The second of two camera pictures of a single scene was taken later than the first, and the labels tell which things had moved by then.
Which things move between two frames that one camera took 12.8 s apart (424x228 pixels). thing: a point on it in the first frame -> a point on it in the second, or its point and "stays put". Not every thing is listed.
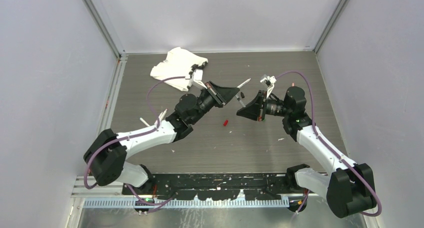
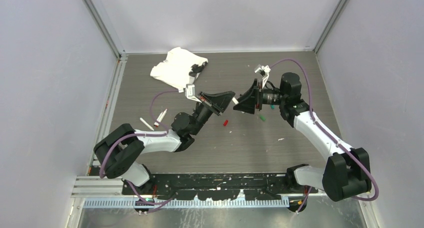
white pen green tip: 243,83 -> 235,101
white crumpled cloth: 178,63 stays put
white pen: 142,119 stays put
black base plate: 212,186 stays put
